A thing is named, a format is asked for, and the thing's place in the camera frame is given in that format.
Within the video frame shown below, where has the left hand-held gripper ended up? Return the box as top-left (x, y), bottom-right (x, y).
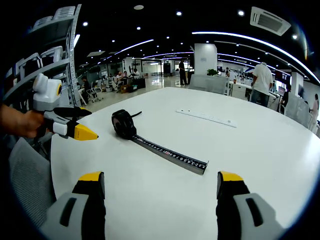
top-left (32, 73), bottom-right (100, 142)

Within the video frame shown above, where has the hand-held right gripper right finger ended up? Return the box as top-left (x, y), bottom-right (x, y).
top-left (215, 170), bottom-right (286, 240)

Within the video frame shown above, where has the black tape measure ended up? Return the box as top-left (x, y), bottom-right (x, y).
top-left (111, 108), bottom-right (209, 176)

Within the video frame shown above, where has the grey metal storage shelf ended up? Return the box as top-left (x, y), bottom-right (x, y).
top-left (1, 3), bottom-right (84, 110)

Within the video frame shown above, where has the white office desk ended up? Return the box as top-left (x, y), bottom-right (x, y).
top-left (228, 79), bottom-right (281, 111)

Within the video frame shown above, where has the white flat ruler strip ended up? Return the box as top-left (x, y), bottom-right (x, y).
top-left (175, 107), bottom-right (238, 129)

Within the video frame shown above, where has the grey mesh office chair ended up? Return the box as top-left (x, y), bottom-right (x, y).
top-left (188, 73), bottom-right (229, 96)
top-left (284, 95), bottom-right (314, 129)
top-left (8, 136), bottom-right (58, 229)

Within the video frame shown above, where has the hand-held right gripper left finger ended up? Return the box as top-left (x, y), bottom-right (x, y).
top-left (39, 171), bottom-right (107, 240)

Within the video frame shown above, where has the white ceiling air conditioner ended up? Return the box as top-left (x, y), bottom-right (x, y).
top-left (249, 5), bottom-right (293, 37)

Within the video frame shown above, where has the person's left forearm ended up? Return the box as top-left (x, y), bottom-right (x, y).
top-left (0, 103), bottom-right (18, 137)

